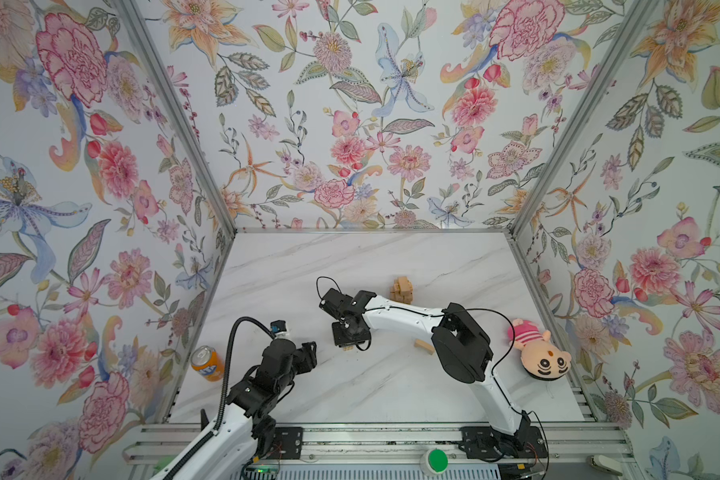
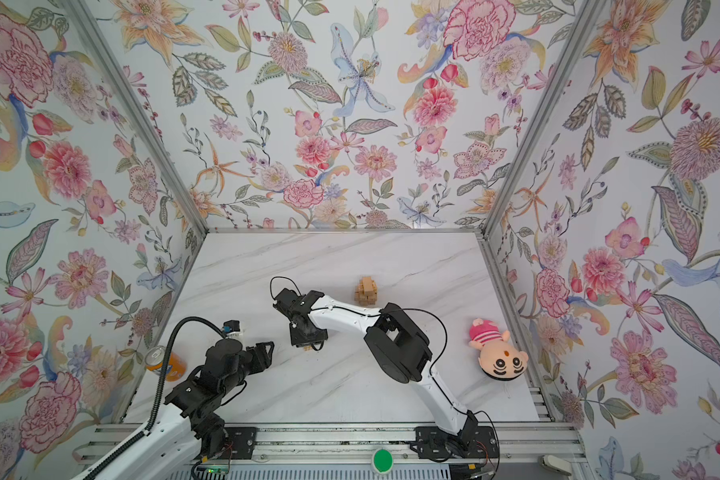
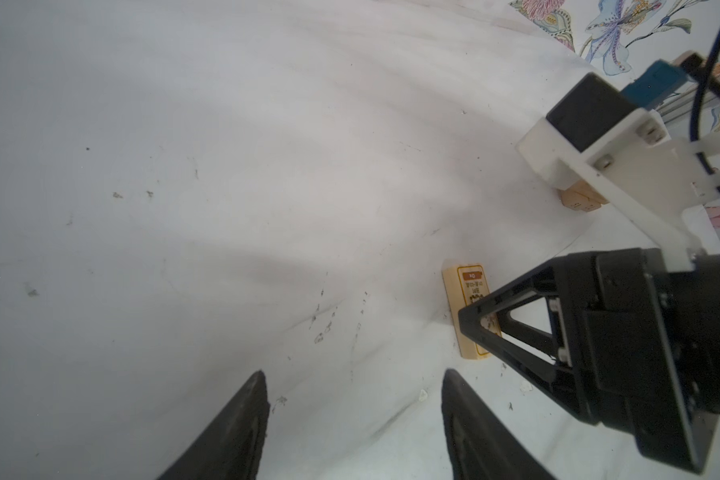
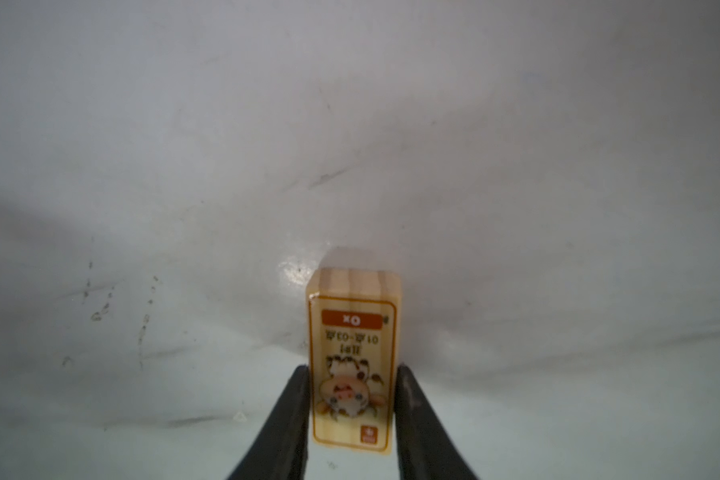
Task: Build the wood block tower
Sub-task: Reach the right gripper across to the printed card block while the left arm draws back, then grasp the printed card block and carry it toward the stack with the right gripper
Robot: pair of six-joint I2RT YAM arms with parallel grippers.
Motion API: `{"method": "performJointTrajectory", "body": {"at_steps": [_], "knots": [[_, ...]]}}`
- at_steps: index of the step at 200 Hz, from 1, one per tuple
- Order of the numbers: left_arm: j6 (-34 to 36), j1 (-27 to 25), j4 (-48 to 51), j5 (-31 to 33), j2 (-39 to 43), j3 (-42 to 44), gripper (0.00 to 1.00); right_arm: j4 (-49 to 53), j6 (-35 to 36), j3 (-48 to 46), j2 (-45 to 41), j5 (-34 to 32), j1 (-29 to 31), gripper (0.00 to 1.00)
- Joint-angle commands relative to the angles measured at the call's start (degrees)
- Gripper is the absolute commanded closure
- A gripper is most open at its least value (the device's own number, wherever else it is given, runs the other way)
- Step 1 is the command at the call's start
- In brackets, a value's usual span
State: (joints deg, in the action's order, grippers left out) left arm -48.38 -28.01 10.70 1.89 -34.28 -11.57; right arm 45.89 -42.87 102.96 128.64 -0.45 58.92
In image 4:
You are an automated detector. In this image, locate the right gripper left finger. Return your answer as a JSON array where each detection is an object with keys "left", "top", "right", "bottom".
[{"left": 228, "top": 365, "right": 311, "bottom": 480}]

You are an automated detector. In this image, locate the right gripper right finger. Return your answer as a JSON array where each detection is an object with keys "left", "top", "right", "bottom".
[{"left": 394, "top": 364, "right": 478, "bottom": 480}]

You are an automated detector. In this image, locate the printed wood block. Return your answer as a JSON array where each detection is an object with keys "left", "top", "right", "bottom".
[{"left": 306, "top": 267, "right": 402, "bottom": 454}]

